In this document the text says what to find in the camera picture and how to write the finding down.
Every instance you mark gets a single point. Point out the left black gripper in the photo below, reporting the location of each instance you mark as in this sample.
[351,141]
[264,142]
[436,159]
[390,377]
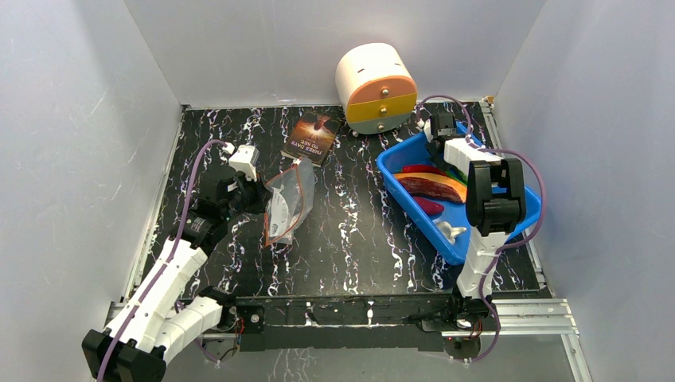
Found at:
[262,194]

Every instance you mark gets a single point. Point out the clear zip bag orange zipper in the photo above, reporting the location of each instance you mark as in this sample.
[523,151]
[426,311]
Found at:
[292,198]

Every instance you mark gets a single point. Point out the green toy pepper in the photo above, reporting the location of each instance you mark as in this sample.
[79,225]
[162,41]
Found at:
[456,174]

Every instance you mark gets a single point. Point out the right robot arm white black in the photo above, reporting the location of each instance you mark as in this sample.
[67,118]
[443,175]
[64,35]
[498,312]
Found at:
[495,200]

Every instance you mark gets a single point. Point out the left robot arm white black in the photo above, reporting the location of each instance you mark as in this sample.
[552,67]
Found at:
[152,329]

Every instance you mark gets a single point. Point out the dark paperback book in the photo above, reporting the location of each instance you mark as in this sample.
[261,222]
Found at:
[312,138]

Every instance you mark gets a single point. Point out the blue plastic bin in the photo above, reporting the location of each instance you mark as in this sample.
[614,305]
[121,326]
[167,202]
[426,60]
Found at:
[413,151]

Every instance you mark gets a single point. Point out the round white drawer cabinet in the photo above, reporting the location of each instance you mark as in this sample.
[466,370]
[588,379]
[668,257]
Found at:
[376,91]

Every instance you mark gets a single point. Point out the dark red sweet potato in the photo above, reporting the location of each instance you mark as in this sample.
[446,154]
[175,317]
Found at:
[443,191]

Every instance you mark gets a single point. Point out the red toy chili pepper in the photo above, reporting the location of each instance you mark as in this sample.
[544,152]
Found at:
[422,169]

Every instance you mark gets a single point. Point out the magenta purple toy vegetable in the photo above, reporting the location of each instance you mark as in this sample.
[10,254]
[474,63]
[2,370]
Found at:
[431,208]

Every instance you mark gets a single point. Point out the white toy garlic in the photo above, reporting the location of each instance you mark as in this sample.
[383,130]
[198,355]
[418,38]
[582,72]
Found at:
[450,232]

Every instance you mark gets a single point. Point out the orange toy squash slice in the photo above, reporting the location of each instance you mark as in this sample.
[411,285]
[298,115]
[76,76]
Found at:
[429,176]

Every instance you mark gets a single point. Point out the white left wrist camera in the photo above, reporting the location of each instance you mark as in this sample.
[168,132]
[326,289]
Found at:
[244,160]

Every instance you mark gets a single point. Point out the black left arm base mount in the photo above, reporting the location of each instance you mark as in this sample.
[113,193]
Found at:
[227,320]

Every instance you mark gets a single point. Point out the aluminium front rail frame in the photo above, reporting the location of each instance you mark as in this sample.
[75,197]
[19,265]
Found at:
[375,321]

